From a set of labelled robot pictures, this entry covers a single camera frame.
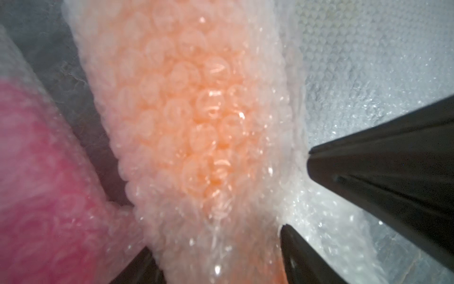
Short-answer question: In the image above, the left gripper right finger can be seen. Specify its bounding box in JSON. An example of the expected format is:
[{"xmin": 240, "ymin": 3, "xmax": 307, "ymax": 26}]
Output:
[{"xmin": 280, "ymin": 224, "xmax": 346, "ymax": 284}]

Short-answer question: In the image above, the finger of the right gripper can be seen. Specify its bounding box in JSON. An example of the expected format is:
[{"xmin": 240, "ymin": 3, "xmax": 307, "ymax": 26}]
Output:
[{"xmin": 307, "ymin": 97, "xmax": 454, "ymax": 269}]

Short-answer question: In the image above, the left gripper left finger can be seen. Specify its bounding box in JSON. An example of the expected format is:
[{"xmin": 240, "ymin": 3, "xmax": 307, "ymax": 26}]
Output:
[{"xmin": 110, "ymin": 247, "xmax": 166, "ymax": 284}]

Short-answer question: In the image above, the bubble wrap of yellow glass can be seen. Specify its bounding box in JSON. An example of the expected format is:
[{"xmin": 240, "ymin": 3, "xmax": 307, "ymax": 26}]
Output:
[{"xmin": 276, "ymin": 1, "xmax": 454, "ymax": 284}]

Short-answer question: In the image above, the orange wine glass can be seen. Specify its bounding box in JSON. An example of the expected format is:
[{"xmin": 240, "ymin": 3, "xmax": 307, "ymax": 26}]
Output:
[{"xmin": 109, "ymin": 23, "xmax": 287, "ymax": 284}]

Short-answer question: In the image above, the bubble wrap of orange glass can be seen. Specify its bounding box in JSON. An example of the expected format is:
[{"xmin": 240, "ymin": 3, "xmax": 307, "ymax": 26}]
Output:
[{"xmin": 63, "ymin": 1, "xmax": 385, "ymax": 284}]

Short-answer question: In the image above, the pink glass in wrap, middle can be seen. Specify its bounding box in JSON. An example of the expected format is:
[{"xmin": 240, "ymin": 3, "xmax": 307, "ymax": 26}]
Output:
[{"xmin": 1, "ymin": 28, "xmax": 144, "ymax": 284}]

